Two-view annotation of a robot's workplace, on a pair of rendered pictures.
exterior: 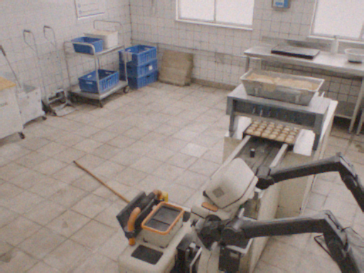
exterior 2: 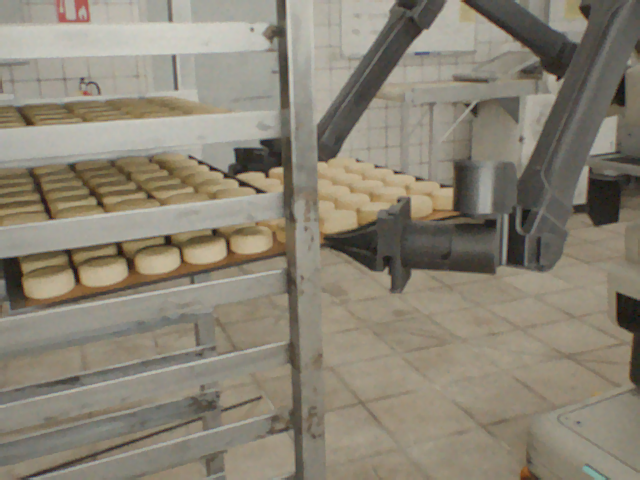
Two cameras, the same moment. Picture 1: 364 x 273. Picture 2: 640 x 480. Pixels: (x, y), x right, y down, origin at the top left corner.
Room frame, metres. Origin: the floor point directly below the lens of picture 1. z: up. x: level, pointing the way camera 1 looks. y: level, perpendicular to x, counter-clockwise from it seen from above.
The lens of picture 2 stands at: (1.63, -1.65, 1.22)
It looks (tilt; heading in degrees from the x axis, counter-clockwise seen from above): 16 degrees down; 130
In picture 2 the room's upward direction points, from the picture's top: 2 degrees counter-clockwise
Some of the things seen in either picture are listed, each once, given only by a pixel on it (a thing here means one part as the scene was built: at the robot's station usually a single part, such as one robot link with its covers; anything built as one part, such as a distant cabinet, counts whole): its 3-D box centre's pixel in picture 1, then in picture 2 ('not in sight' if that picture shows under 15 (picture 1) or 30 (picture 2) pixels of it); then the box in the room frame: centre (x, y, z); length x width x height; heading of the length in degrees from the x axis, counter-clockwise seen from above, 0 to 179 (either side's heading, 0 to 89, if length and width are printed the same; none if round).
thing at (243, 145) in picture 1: (260, 124); not in sight; (2.77, -0.55, 0.87); 2.01 x 0.03 x 0.07; 154
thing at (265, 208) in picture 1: (247, 209); not in sight; (2.15, -0.41, 0.45); 0.70 x 0.34 x 0.90; 154
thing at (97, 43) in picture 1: (87, 45); not in sight; (5.40, 1.60, 0.88); 0.40 x 0.30 x 0.16; 65
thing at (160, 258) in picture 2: not in sight; (157, 258); (1.02, -1.22, 0.99); 0.05 x 0.05 x 0.02
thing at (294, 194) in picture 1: (279, 156); not in sight; (3.03, -0.84, 0.42); 1.28 x 0.72 x 0.84; 154
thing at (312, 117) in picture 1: (275, 117); not in sight; (2.60, -0.63, 1.01); 0.72 x 0.33 x 0.34; 64
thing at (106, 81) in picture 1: (99, 80); not in sight; (5.59, 1.55, 0.29); 0.56 x 0.38 x 0.20; 159
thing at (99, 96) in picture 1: (97, 62); not in sight; (5.60, 1.55, 0.57); 0.85 x 0.58 x 1.13; 158
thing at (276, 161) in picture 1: (294, 131); not in sight; (2.64, -0.81, 0.87); 2.01 x 0.03 x 0.07; 154
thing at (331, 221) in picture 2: not in sight; (337, 221); (1.11, -1.01, 1.01); 0.05 x 0.05 x 0.02
